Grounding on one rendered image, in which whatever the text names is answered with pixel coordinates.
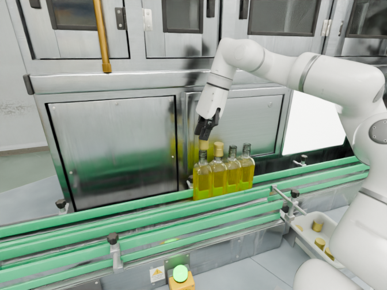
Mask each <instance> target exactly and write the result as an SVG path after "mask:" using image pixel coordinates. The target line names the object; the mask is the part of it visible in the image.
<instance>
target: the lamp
mask: <svg viewBox="0 0 387 290"><path fill-rule="evenodd" d="M187 278H188V271H187V268H186V267H185V266H183V265H179V266H177V267H175V269H174V271H173V279H174V281H175V282H177V283H179V284H181V283H184V282H186V280H187Z"/></svg>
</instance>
